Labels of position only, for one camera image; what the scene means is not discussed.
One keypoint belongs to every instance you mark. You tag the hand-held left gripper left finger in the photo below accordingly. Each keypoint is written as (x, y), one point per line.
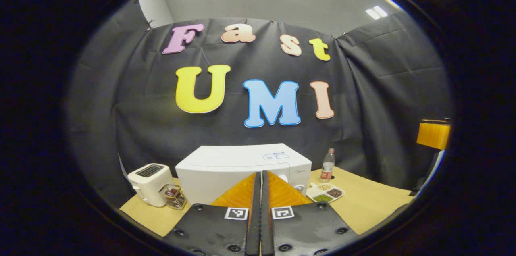
(254, 223)

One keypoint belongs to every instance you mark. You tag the black backdrop cloth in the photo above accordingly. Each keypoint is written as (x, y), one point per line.
(383, 86)

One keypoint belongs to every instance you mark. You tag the white microwave oven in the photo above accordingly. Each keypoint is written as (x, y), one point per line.
(217, 159)

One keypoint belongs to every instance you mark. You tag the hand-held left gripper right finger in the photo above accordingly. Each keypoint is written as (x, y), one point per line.
(266, 223)

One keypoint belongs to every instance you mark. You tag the white divided tray of beans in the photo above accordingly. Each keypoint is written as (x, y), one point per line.
(322, 198)

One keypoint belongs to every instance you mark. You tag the small ceiling light panel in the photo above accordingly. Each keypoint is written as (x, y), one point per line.
(377, 12)

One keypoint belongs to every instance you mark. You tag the clear bottle with red label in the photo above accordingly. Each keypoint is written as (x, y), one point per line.
(327, 167)

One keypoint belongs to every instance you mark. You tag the white toaster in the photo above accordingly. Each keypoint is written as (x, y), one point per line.
(149, 187)

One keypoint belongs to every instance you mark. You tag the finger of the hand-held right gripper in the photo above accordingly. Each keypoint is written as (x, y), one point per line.
(433, 135)

